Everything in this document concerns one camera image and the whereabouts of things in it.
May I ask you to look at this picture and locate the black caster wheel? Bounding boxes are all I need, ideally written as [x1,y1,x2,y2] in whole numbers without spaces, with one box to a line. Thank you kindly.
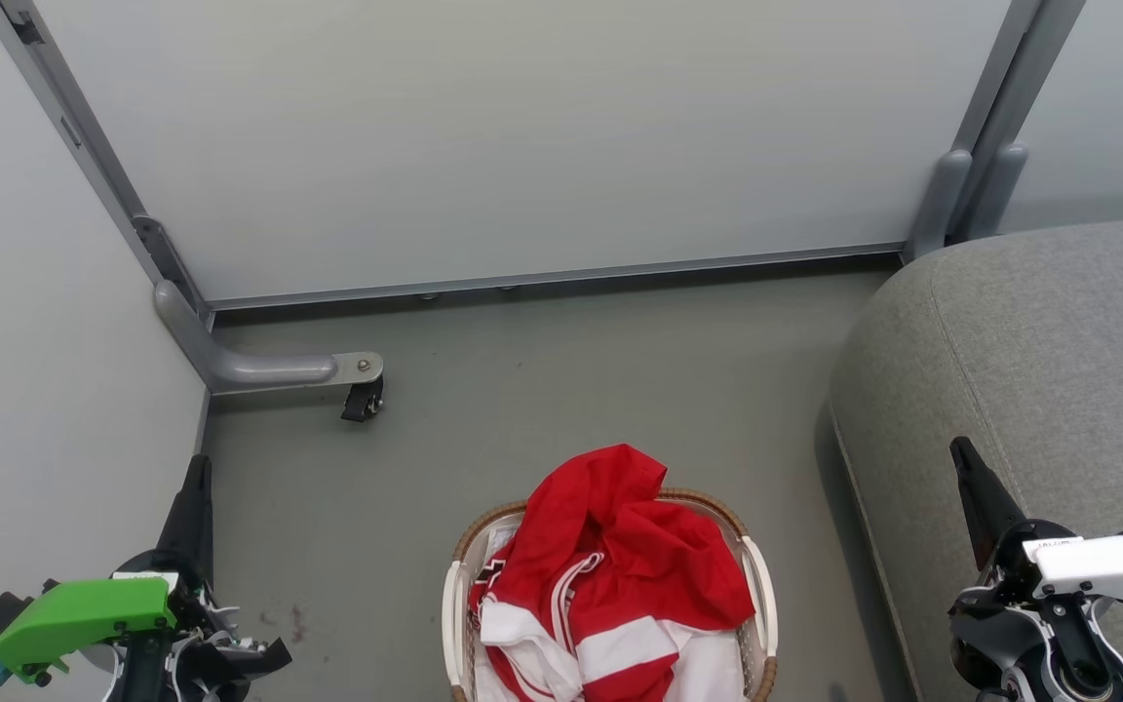
[341,375,386,423]

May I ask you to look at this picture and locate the wide white partition panel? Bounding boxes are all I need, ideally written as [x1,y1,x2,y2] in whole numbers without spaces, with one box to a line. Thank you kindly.
[30,0,1016,303]

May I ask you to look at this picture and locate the wicker laundry basket white handles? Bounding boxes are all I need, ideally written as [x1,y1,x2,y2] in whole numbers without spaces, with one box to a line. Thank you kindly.
[442,487,779,702]

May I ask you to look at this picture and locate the grey partition bottom rail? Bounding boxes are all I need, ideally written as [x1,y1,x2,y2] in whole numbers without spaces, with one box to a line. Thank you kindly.
[209,242,906,313]

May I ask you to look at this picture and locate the red garment with white band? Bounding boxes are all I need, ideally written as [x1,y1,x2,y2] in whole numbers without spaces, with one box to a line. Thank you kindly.
[469,556,750,702]

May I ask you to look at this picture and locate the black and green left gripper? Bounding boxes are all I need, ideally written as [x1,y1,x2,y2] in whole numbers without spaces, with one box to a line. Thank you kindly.
[0,453,294,702]

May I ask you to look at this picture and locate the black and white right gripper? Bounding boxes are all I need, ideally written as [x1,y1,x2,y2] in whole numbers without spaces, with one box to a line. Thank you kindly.
[949,436,1123,627]

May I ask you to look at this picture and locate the grey fabric sofa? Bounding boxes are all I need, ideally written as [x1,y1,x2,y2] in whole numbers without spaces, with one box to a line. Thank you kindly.
[830,219,1123,702]

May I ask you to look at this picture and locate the grey partition foot, right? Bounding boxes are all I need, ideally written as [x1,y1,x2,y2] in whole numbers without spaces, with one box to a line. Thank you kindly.
[903,0,1089,262]

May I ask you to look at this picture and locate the red garment with striped trim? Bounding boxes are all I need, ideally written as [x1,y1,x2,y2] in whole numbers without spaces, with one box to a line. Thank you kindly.
[498,444,757,635]

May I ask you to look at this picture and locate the grey partition post with foot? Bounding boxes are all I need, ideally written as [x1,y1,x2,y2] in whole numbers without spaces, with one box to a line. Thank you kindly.
[0,0,385,396]

